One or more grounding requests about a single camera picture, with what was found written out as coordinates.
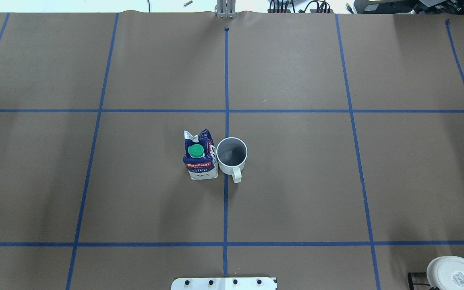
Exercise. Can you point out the white HOME mug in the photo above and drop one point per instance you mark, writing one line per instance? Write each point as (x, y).
(232, 155)

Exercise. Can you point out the blue Pascual milk carton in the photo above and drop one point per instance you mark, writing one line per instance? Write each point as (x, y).
(200, 159)

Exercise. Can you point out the white mug lower rack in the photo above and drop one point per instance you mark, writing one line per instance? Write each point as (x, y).
(446, 273)

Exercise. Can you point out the aluminium frame post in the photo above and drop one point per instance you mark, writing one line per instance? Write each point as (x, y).
(226, 9)

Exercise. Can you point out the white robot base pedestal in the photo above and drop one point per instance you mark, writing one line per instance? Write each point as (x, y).
(225, 283)

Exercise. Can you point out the black wire mug rack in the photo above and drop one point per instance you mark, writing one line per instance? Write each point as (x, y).
(418, 281)

